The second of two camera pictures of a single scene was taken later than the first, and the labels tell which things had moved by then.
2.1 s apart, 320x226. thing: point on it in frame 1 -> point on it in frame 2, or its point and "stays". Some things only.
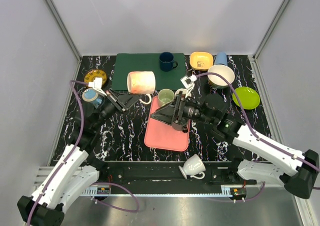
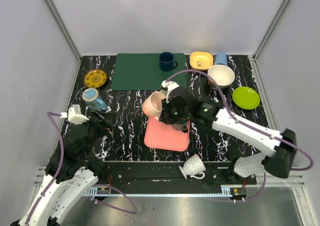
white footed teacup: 193,166 stays
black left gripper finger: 124,100 -> 107,124
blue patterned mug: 90,94 stays
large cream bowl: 223,71 stays
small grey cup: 178,125 stays
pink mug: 142,82 -> 152,105
